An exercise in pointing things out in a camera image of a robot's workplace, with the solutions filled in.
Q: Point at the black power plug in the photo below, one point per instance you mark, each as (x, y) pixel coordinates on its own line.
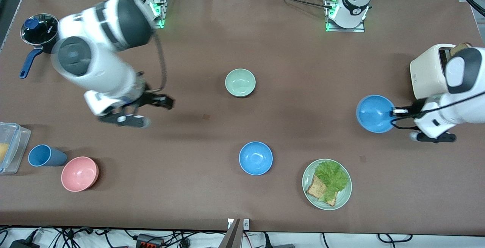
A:
(24, 244)

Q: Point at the brown bread slice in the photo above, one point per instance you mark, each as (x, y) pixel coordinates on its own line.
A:
(316, 189)

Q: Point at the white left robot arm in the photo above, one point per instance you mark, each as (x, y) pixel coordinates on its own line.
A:
(466, 70)

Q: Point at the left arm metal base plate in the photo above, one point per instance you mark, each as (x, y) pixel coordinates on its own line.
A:
(343, 29)

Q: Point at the cream white toaster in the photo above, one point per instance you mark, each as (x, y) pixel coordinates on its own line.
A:
(428, 72)

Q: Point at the grey metal bar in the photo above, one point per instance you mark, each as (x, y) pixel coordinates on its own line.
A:
(232, 238)

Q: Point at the pink bowl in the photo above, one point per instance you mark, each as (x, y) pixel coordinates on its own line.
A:
(79, 174)

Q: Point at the brown toast slice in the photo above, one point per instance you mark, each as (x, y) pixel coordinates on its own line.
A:
(460, 47)

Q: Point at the green bowl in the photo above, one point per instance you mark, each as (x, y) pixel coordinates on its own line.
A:
(240, 82)

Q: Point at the blue bowl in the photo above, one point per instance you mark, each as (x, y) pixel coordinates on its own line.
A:
(373, 113)
(255, 158)

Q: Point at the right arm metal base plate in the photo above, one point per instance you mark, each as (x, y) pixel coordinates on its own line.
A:
(163, 11)

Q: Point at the yellow food piece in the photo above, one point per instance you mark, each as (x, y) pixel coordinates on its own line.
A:
(3, 152)

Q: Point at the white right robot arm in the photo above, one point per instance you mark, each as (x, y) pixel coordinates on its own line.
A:
(113, 21)

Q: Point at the blue cup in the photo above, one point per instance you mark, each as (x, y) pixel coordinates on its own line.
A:
(45, 156)

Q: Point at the green lettuce leaf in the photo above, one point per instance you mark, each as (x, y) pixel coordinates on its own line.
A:
(332, 178)

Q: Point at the clear plastic container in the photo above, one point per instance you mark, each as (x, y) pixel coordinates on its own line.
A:
(15, 145)

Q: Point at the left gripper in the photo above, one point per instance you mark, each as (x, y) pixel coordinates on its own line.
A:
(416, 109)

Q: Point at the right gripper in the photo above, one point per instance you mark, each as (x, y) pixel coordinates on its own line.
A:
(149, 99)

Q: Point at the green plate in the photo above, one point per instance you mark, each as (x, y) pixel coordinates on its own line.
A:
(343, 197)

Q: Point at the black orange power adapter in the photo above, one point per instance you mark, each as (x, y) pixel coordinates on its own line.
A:
(150, 241)

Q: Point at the small white bracket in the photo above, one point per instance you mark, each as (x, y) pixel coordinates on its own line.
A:
(246, 224)

